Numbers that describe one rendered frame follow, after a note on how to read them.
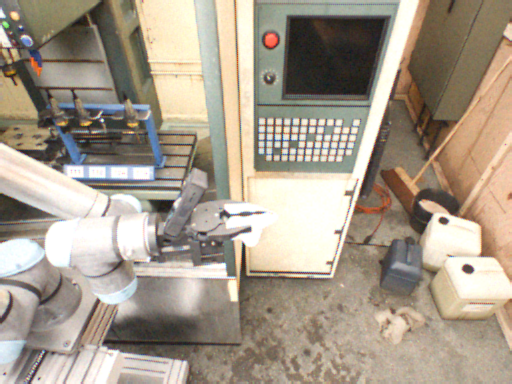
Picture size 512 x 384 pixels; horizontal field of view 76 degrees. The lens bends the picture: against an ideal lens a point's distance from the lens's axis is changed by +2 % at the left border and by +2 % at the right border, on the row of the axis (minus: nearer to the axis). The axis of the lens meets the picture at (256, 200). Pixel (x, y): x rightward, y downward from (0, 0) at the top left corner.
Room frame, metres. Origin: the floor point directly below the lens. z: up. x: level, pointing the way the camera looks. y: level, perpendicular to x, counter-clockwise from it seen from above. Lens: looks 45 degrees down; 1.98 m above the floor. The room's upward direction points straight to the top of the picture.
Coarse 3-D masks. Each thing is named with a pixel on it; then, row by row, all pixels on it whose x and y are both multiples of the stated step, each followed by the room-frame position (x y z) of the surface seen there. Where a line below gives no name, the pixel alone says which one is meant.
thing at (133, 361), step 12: (132, 360) 0.60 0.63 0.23; (144, 360) 0.61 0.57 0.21; (156, 360) 0.60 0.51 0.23; (168, 360) 0.60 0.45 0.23; (180, 360) 0.60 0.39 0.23; (132, 372) 0.55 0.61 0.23; (144, 372) 0.55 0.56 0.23; (156, 372) 0.55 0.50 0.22; (168, 372) 0.55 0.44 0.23; (180, 372) 0.55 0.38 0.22
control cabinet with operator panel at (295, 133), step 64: (256, 0) 1.15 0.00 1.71; (320, 0) 1.14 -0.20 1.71; (384, 0) 1.14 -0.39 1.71; (256, 64) 1.14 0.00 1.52; (320, 64) 1.15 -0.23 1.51; (384, 64) 1.16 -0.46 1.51; (256, 128) 1.14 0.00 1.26; (320, 128) 1.13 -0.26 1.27; (256, 192) 1.19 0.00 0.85; (320, 192) 1.18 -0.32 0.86; (256, 256) 1.19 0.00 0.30; (320, 256) 1.18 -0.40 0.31
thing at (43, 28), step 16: (0, 0) 1.23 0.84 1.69; (16, 0) 1.23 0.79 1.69; (32, 0) 1.30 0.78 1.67; (48, 0) 1.40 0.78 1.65; (64, 0) 1.51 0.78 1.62; (80, 0) 1.64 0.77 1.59; (96, 0) 1.79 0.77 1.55; (32, 16) 1.27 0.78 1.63; (48, 16) 1.36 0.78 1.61; (64, 16) 1.47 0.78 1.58; (80, 16) 1.60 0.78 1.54; (16, 32) 1.23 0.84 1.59; (32, 32) 1.23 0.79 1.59; (48, 32) 1.32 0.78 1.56; (0, 48) 1.24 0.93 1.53; (16, 48) 1.23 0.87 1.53
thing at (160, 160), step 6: (150, 114) 1.37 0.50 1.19; (150, 120) 1.36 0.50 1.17; (150, 126) 1.35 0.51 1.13; (150, 132) 1.35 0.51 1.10; (156, 132) 1.38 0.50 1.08; (150, 138) 1.35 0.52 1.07; (156, 138) 1.37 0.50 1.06; (156, 144) 1.36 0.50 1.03; (156, 150) 1.35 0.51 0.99; (156, 156) 1.35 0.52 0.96; (162, 156) 1.39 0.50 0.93; (156, 162) 1.36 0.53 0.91; (162, 162) 1.36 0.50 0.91; (156, 168) 1.32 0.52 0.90; (162, 168) 1.32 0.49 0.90
